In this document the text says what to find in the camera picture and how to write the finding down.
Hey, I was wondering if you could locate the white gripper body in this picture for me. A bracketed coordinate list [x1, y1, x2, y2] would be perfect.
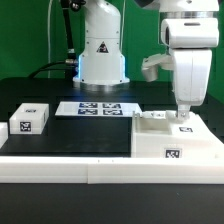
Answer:
[172, 49, 212, 106]

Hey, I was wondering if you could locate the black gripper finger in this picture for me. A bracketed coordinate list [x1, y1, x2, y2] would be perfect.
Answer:
[177, 105, 189, 120]

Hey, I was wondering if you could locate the white cabinet body box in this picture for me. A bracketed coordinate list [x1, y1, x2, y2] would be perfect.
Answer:
[131, 113, 224, 159]

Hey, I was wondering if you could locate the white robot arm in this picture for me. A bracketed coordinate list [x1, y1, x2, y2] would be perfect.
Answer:
[59, 0, 219, 120]

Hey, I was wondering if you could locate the white cabinet top box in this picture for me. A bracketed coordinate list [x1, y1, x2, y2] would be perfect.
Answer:
[9, 103, 49, 134]

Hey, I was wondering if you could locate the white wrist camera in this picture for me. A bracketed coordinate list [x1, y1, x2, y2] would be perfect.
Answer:
[141, 54, 173, 82]

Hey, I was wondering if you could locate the white marker base plate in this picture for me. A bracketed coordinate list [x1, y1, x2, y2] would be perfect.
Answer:
[55, 102, 142, 117]

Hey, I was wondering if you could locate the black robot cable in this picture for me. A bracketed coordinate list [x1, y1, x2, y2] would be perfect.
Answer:
[27, 0, 87, 80]

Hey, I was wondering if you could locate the white thin cable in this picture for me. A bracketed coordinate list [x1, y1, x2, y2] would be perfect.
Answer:
[47, 0, 54, 80]

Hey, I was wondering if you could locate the white table border frame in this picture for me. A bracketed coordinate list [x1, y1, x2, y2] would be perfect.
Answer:
[0, 156, 224, 184]

